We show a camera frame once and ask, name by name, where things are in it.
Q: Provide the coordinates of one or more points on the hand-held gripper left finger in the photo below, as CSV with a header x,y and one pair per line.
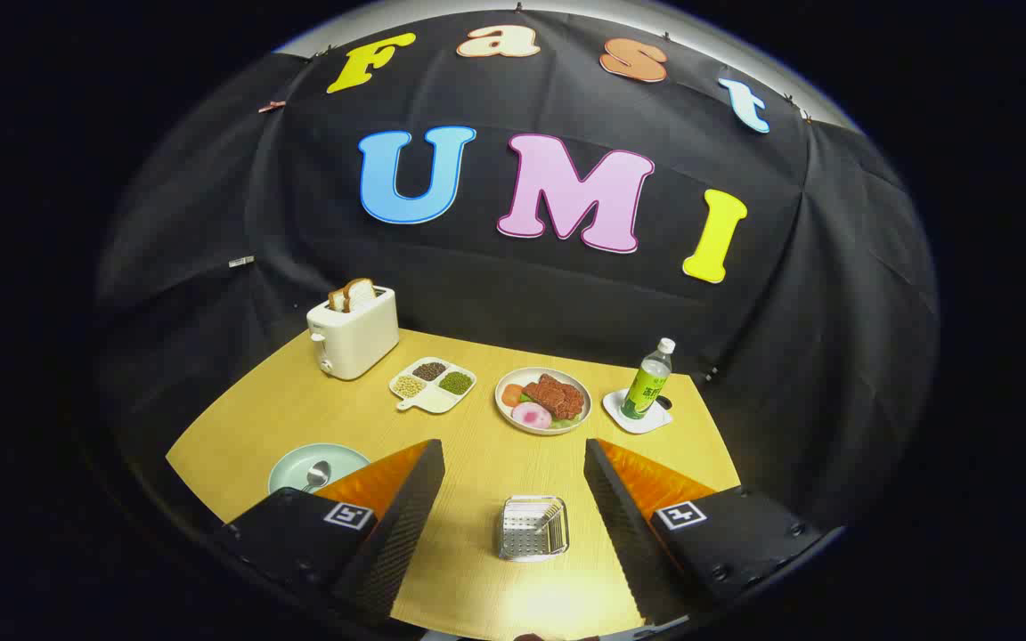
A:
x,y
406,516

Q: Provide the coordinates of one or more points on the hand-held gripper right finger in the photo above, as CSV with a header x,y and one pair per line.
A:
x,y
620,525

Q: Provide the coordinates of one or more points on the white square coaster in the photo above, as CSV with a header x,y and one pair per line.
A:
x,y
647,423

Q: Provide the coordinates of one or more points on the green lettuce leaf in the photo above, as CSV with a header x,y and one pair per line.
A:
x,y
564,423

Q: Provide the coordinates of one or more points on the pale green plate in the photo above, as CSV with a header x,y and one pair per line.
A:
x,y
295,467

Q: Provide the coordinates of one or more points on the white divided snack tray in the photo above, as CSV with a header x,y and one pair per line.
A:
x,y
431,396

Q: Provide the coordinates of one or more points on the pile of yellow soybeans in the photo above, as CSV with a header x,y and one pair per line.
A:
x,y
409,385

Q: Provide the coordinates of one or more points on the green label drink bottle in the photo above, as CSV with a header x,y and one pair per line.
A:
x,y
644,387

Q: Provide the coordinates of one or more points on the pink ham slice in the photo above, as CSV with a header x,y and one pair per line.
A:
x,y
531,415

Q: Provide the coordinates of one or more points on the pile of green beans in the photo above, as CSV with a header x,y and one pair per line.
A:
x,y
456,383

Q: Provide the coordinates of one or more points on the round beige food plate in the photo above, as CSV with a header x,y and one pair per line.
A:
x,y
504,411

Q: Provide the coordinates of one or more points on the brown meat patty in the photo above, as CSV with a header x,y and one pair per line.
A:
x,y
556,396

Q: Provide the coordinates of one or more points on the pile of brown beans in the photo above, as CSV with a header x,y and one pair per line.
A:
x,y
429,370

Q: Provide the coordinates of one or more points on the orange carrot slice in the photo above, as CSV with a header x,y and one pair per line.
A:
x,y
512,394

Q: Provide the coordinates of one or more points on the cream white toaster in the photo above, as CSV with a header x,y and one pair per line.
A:
x,y
357,343

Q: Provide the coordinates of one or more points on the toast bread slice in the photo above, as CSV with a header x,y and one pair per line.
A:
x,y
337,300
360,292

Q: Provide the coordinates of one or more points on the black backdrop cloth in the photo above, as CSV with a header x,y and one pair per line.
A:
x,y
566,303

